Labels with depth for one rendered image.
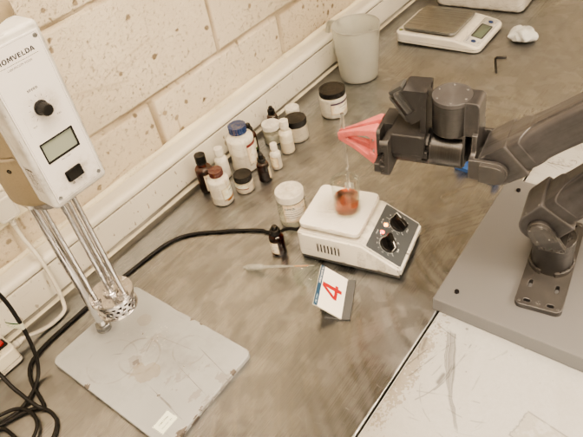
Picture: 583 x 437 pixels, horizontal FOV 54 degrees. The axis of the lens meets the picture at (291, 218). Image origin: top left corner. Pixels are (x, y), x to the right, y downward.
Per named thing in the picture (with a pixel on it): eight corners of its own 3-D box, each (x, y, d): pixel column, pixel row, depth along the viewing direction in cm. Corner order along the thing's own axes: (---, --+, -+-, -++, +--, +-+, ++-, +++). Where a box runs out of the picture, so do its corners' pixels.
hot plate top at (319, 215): (381, 197, 109) (380, 193, 108) (358, 239, 101) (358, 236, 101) (323, 186, 114) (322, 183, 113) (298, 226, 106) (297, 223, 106)
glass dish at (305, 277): (328, 277, 107) (327, 268, 105) (305, 292, 104) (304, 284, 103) (310, 261, 110) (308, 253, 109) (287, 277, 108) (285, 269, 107)
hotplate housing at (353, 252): (422, 232, 111) (422, 202, 106) (401, 282, 103) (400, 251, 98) (317, 211, 120) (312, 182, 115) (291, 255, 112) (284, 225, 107)
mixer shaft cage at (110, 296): (147, 299, 90) (87, 173, 73) (115, 329, 86) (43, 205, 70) (120, 283, 93) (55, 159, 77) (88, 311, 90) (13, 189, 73)
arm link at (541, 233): (527, 224, 85) (568, 231, 83) (539, 185, 90) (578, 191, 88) (523, 251, 90) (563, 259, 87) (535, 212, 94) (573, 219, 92)
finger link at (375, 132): (330, 125, 91) (388, 132, 87) (346, 101, 95) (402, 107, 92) (335, 159, 95) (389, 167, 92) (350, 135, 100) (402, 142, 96)
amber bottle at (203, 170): (198, 193, 131) (186, 159, 125) (205, 182, 134) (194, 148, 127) (213, 194, 130) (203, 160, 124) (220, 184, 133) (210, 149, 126)
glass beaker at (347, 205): (330, 205, 108) (325, 172, 103) (358, 199, 109) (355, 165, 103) (337, 226, 104) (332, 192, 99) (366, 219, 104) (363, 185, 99)
